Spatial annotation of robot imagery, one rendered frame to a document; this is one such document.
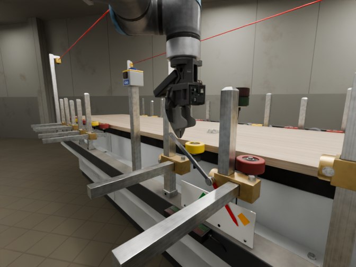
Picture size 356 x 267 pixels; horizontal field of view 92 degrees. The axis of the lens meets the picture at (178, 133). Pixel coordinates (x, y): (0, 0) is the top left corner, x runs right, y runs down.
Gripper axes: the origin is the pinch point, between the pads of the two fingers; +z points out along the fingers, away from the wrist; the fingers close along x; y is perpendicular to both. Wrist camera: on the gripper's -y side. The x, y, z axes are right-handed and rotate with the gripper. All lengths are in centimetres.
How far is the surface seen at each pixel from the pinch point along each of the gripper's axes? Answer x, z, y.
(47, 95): 42, -34, -586
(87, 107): 8, -6, -111
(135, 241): -23.7, 11.9, 15.6
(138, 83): 8.3, -18.2, -35.4
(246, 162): 10.6, 7.4, 16.5
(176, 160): 5.7, 11.3, -6.6
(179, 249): 28, 78, -28
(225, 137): 6.0, 0.3, 12.5
